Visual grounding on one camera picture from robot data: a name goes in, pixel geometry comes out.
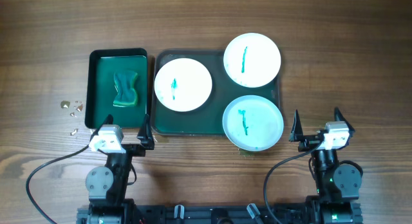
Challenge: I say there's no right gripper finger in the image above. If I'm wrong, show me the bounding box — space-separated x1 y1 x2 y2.
289 109 303 142
334 107 355 134

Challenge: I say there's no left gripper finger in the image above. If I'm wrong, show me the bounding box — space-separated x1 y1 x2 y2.
136 114 154 144
93 114 113 134

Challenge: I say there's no green yellow sponge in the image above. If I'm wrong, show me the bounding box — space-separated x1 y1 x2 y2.
113 70 138 107

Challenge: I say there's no white plate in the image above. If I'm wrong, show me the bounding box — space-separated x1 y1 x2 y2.
223 33 281 88
222 95 284 152
154 58 212 112

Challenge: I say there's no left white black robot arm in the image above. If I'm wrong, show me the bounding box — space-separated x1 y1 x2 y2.
77 115 155 224

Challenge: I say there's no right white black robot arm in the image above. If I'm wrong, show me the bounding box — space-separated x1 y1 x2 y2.
289 108 363 224

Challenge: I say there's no small black water tray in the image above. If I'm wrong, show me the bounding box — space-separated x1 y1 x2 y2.
84 48 150 129

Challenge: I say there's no large dark green tray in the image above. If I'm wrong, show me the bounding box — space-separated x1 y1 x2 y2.
151 49 280 136

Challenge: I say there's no right black camera cable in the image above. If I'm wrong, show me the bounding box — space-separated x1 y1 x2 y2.
263 142 324 224

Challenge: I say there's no black camera cable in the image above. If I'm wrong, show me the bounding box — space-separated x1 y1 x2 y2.
25 143 93 224
263 142 324 224

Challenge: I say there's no left black camera cable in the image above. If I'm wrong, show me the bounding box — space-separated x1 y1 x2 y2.
25 143 93 224

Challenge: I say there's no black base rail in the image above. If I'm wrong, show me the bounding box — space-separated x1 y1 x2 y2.
76 202 364 224

